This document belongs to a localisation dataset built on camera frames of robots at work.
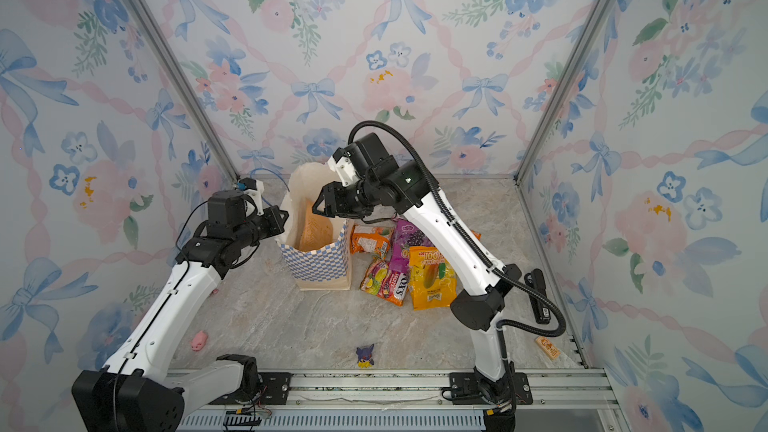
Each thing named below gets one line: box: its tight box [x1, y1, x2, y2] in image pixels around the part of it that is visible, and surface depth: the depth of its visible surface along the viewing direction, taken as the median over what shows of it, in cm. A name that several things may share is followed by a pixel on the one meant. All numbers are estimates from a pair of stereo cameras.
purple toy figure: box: [356, 344, 375, 368], surface depth 77 cm
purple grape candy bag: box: [389, 217, 436, 273], surface depth 97 cm
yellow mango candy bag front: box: [409, 246, 457, 311], surface depth 88 cm
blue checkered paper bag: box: [277, 162, 352, 291], surface depth 81 cm
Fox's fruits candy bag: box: [360, 260, 409, 307], surface depth 92 cm
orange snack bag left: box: [350, 224, 393, 260], surface depth 98 cm
